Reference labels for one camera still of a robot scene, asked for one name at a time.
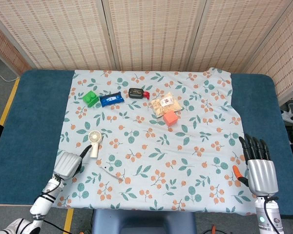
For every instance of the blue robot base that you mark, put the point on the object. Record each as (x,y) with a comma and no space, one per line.
(144,221)

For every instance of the white power strip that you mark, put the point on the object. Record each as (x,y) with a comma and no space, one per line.
(289,117)

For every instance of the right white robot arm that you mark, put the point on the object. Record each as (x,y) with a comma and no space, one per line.
(268,214)

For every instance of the orange cube block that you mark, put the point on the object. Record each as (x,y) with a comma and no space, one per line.
(171,118)

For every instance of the floral patterned tablecloth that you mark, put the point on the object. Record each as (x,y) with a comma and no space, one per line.
(149,146)

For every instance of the yellow floor tape line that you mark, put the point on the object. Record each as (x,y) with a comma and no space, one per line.
(9,102)

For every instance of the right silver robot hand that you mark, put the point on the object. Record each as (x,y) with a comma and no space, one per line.
(261,173)

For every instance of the black box with red clip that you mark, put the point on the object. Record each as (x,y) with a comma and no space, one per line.
(136,93)

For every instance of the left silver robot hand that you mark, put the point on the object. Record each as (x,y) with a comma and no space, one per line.
(67,164)

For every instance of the white handheld mini fan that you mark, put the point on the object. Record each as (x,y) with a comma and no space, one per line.
(95,143)

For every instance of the folding woven screen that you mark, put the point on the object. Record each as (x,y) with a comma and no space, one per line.
(146,34)

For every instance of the clear bag of beige snacks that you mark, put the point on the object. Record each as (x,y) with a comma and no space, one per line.
(164,104)

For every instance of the blue snack packet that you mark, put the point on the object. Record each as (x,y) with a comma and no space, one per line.
(111,99)

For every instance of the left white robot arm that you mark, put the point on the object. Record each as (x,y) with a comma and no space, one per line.
(42,200)

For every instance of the green toy building block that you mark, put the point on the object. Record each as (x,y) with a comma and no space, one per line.
(90,98)

